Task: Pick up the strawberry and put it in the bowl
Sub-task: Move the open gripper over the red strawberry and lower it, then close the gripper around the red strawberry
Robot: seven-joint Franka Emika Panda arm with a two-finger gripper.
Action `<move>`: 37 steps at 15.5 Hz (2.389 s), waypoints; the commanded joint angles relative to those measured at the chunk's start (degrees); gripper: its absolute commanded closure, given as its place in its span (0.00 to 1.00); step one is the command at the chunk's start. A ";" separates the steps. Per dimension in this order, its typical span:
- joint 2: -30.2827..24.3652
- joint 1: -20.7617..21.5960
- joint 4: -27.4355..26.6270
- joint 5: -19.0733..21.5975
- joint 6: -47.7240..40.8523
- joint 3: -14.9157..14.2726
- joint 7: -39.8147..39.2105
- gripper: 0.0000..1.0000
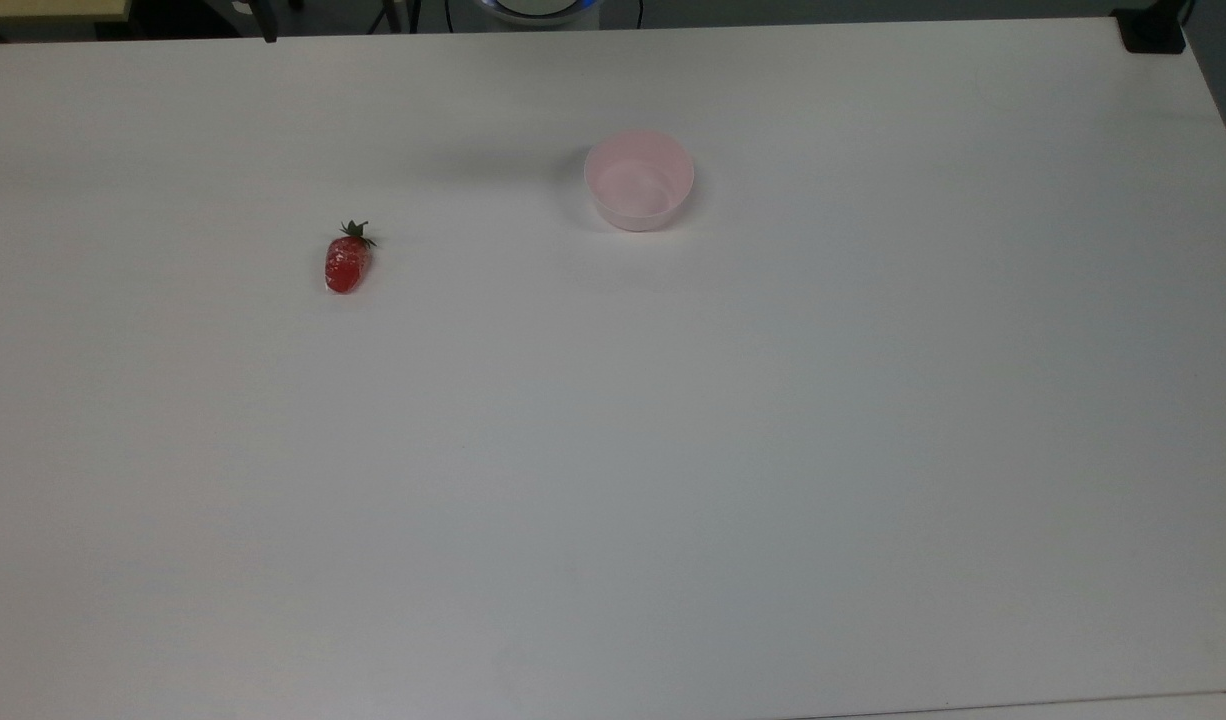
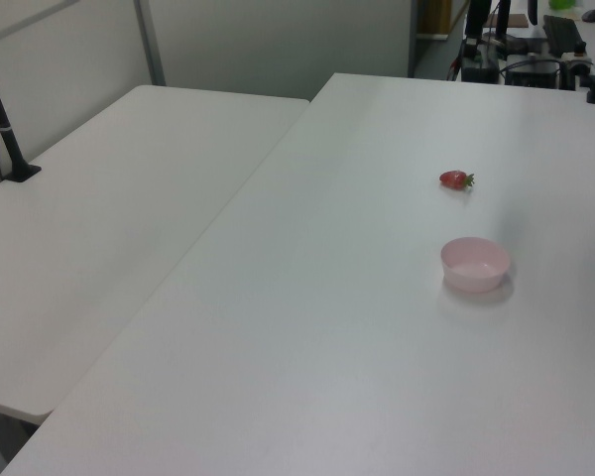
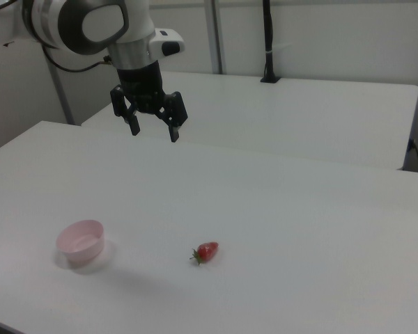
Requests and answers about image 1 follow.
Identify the red strawberry with green leaves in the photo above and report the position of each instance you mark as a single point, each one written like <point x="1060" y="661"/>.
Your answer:
<point x="345" y="264"/>

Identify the black table clamp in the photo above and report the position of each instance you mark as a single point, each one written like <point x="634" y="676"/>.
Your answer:
<point x="1151" y="28"/>

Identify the yellow wooden table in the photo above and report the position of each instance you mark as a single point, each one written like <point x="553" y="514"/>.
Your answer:
<point x="48" y="10"/>

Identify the pink plastic bowl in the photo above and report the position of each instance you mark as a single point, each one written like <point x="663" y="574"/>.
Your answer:
<point x="639" y="180"/>

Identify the black metal leg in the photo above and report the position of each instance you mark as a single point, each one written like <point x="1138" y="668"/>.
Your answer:
<point x="266" y="20"/>

